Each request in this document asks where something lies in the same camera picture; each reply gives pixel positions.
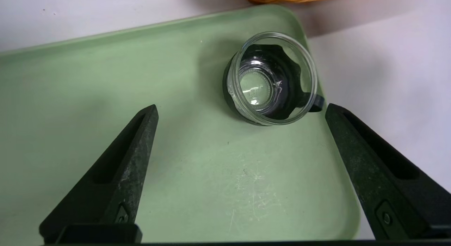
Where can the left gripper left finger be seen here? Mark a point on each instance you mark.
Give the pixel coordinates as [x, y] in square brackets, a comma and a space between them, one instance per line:
[116, 175]

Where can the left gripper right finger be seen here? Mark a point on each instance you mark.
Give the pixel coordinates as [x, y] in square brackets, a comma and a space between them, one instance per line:
[387, 182]

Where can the light green plastic tray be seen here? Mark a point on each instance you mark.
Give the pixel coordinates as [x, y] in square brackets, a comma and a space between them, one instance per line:
[141, 98]

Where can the glass cup black holder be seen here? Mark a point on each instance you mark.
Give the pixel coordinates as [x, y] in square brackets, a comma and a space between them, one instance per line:
[271, 80]

